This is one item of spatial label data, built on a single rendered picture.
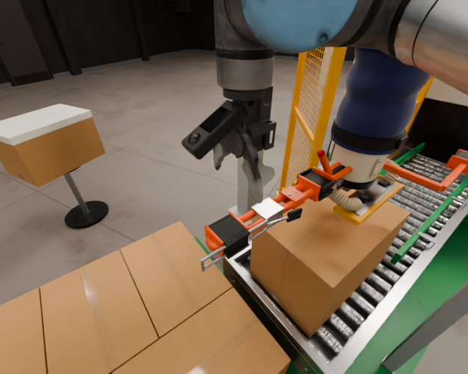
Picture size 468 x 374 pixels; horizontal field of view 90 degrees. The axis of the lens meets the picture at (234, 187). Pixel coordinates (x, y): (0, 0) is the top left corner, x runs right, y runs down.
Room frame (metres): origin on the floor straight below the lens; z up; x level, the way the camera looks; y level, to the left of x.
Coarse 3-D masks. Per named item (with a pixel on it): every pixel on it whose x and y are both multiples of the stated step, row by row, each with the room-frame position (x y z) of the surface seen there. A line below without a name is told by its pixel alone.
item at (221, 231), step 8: (232, 216) 0.44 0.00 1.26; (216, 224) 0.41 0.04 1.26; (224, 224) 0.41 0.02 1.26; (232, 224) 0.41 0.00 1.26; (240, 224) 0.41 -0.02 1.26; (208, 232) 0.39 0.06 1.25; (216, 232) 0.38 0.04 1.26; (224, 232) 0.38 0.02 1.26; (232, 232) 0.38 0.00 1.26; (240, 232) 0.38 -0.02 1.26; (216, 240) 0.36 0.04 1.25; (224, 240) 0.36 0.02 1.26
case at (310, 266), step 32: (352, 192) 0.93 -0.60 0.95; (288, 224) 0.71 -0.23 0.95; (320, 224) 0.71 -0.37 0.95; (352, 224) 0.71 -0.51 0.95; (384, 224) 0.71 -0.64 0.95; (256, 256) 0.70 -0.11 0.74; (288, 256) 0.57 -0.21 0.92; (320, 256) 0.54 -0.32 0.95; (352, 256) 0.54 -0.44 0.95; (288, 288) 0.54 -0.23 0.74; (320, 288) 0.44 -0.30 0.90; (352, 288) 0.58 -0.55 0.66; (320, 320) 0.43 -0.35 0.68
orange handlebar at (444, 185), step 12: (348, 168) 0.69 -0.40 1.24; (384, 168) 0.71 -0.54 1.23; (396, 168) 0.69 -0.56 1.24; (456, 168) 0.68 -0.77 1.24; (336, 180) 0.63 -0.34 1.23; (420, 180) 0.62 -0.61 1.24; (432, 180) 0.61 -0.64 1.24; (444, 180) 0.61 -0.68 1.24; (288, 192) 0.55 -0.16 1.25; (300, 192) 0.55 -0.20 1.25; (312, 192) 0.56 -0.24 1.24; (288, 204) 0.50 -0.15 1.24; (300, 204) 0.52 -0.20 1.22; (240, 216) 0.45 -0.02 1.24; (252, 216) 0.46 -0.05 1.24
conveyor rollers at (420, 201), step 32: (416, 160) 1.93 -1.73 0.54; (416, 192) 1.44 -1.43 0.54; (448, 192) 1.43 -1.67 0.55; (416, 224) 1.11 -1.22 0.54; (384, 256) 0.84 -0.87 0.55; (416, 256) 0.86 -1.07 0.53; (384, 288) 0.65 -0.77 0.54; (288, 320) 0.49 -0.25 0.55; (352, 320) 0.50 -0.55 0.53; (320, 352) 0.36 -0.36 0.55
